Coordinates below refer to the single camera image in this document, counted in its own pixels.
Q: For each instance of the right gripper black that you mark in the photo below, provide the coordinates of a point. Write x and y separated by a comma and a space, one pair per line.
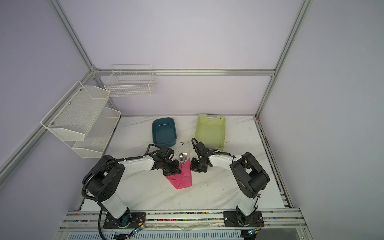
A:
193, 167

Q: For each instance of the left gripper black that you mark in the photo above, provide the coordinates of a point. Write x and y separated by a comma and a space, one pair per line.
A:
175, 170

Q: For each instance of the spoon with teal handle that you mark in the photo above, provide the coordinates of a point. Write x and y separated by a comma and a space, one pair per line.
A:
182, 158

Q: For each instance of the pink paper napkin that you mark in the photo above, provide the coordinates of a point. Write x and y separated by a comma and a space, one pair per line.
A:
184, 179

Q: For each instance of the fork with teal handle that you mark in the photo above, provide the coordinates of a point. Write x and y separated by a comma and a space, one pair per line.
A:
186, 156

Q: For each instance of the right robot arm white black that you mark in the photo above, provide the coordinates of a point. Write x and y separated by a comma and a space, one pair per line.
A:
249, 175

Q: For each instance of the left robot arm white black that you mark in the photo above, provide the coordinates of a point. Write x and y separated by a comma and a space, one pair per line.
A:
101, 182

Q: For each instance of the dark teal plastic tub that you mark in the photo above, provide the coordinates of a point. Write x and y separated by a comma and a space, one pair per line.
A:
164, 132

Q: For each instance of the light green perforated basket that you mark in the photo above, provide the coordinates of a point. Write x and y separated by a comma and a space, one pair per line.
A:
211, 130

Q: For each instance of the white mesh two-tier shelf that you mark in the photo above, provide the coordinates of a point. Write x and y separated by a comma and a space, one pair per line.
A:
83, 121

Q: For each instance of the white wire wall basket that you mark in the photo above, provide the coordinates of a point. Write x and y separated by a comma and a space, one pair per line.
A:
131, 81

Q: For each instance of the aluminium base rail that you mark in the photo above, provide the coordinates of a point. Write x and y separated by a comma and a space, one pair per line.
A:
187, 220

